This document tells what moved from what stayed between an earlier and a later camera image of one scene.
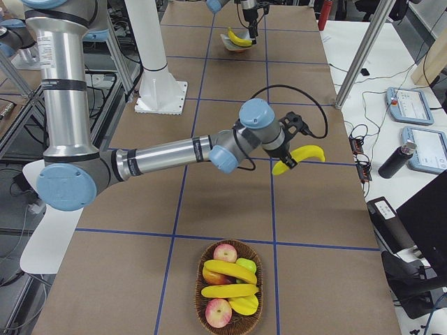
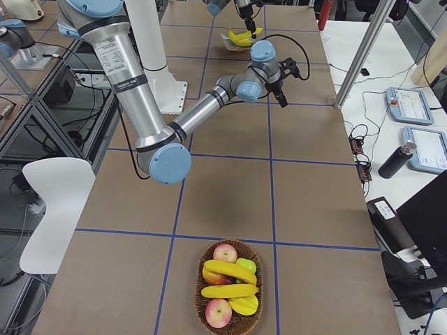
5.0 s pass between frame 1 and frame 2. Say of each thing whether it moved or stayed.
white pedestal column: stayed
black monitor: stayed
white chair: stayed
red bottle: stayed
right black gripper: moved
